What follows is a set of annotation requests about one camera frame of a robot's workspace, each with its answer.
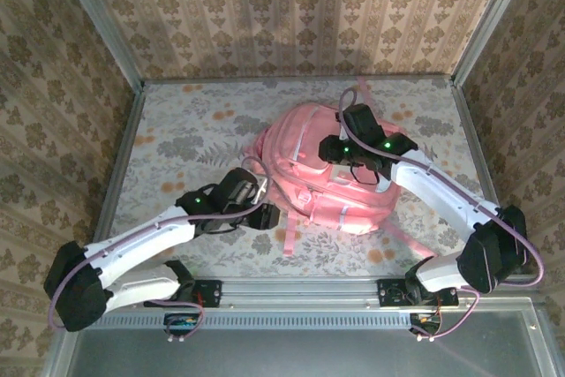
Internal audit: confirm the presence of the aluminium frame post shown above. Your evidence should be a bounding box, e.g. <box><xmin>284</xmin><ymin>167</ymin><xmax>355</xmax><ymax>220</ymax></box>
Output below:
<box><xmin>449</xmin><ymin>0</ymin><xmax>539</xmax><ymax>87</ymax></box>
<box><xmin>50</xmin><ymin>0</ymin><xmax>147</xmax><ymax>91</ymax></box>

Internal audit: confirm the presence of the slotted grey cable duct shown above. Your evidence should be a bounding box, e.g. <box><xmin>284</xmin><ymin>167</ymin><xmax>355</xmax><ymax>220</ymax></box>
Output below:
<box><xmin>81</xmin><ymin>311</ymin><xmax>414</xmax><ymax>330</ymax></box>

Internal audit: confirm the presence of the aluminium table side rail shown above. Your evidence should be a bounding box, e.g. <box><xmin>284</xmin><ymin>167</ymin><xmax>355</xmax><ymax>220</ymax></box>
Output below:
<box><xmin>449</xmin><ymin>76</ymin><xmax>523</xmax><ymax>275</ymax></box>
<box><xmin>83</xmin><ymin>80</ymin><xmax>147</xmax><ymax>279</ymax></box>

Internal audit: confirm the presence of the wide aluminium frame rail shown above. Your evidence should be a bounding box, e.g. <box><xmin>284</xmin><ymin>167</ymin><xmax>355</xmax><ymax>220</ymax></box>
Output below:
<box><xmin>65</xmin><ymin>275</ymin><xmax>542</xmax><ymax>307</ymax></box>

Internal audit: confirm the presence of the thin aluminium table rail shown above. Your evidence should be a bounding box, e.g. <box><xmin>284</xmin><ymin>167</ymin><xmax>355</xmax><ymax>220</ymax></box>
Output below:
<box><xmin>143</xmin><ymin>74</ymin><xmax>456</xmax><ymax>86</ymax></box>

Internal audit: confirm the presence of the grey metal panel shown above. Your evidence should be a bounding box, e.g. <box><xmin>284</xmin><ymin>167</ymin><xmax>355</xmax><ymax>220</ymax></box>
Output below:
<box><xmin>41</xmin><ymin>299</ymin><xmax>565</xmax><ymax>377</ymax></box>

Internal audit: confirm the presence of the pink school backpack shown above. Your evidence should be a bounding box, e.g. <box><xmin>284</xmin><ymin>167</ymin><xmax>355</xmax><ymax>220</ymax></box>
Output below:
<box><xmin>251</xmin><ymin>76</ymin><xmax>436</xmax><ymax>259</ymax></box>

